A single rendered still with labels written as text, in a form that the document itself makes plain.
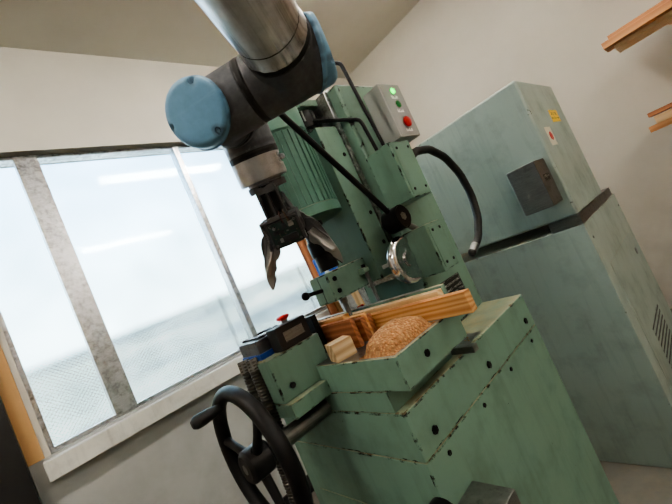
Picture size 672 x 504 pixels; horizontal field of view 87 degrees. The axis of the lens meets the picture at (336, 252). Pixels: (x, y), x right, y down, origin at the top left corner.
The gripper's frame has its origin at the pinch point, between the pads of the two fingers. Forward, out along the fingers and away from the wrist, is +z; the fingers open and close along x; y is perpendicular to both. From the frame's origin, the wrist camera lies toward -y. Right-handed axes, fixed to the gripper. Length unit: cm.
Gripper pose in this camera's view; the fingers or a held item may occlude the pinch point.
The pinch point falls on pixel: (308, 275)
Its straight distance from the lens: 72.3
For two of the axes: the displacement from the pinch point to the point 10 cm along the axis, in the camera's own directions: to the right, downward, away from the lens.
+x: 9.3, -3.7, -0.3
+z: 3.7, 9.0, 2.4
